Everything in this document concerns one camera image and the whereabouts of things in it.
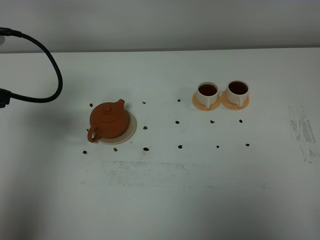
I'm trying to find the left orange cup coaster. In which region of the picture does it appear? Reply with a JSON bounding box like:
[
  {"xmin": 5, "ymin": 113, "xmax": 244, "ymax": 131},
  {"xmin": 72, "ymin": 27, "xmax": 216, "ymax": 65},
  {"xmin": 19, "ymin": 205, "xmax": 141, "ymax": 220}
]
[{"xmin": 192, "ymin": 93, "xmax": 221, "ymax": 112}]

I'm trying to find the right white teacup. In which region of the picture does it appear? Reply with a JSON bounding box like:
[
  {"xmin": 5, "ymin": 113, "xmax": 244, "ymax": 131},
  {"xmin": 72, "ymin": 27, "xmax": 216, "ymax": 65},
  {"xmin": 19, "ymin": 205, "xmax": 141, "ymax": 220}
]
[{"xmin": 225, "ymin": 81, "xmax": 249, "ymax": 108}]

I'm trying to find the beige round teapot coaster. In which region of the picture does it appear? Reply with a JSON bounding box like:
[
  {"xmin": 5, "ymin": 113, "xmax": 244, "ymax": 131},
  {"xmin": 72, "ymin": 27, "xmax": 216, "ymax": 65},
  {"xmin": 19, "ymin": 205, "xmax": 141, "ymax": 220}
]
[{"xmin": 98, "ymin": 111, "xmax": 137, "ymax": 145}]

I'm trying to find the orange cup coaster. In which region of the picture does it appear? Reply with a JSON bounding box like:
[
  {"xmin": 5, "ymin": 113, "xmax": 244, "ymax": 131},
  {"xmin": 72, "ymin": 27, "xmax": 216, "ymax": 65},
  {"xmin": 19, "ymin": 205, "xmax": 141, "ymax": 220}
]
[
  {"xmin": 220, "ymin": 91, "xmax": 250, "ymax": 111},
  {"xmin": 192, "ymin": 93, "xmax": 221, "ymax": 112}
]

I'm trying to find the brown clay teapot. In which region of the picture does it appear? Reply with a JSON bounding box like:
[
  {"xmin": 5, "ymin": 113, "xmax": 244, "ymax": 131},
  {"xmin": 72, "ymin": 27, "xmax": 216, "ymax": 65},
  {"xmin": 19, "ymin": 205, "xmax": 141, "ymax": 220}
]
[{"xmin": 87, "ymin": 99, "xmax": 129, "ymax": 143}]

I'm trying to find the white teacup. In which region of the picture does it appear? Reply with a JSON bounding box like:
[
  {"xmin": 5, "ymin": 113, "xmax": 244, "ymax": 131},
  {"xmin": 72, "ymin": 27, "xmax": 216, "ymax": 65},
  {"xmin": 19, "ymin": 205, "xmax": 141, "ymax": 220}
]
[
  {"xmin": 195, "ymin": 82, "xmax": 220, "ymax": 109},
  {"xmin": 225, "ymin": 81, "xmax": 249, "ymax": 108}
]

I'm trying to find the left white teacup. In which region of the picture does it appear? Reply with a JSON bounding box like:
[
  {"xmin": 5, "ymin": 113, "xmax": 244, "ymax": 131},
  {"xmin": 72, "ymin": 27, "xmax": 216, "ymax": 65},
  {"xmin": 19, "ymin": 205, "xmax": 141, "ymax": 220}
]
[{"xmin": 195, "ymin": 82, "xmax": 220, "ymax": 109}]

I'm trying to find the right orange cup coaster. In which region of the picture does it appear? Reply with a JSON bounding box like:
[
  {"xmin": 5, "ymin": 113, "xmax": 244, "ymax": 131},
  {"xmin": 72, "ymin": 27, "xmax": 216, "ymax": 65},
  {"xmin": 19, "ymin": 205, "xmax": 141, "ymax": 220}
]
[{"xmin": 220, "ymin": 91, "xmax": 250, "ymax": 111}]

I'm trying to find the black braided camera cable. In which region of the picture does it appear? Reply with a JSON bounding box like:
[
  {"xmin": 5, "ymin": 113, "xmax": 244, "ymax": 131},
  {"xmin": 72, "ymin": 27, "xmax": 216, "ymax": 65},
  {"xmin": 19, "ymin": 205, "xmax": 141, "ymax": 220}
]
[{"xmin": 0, "ymin": 26, "xmax": 64, "ymax": 104}]

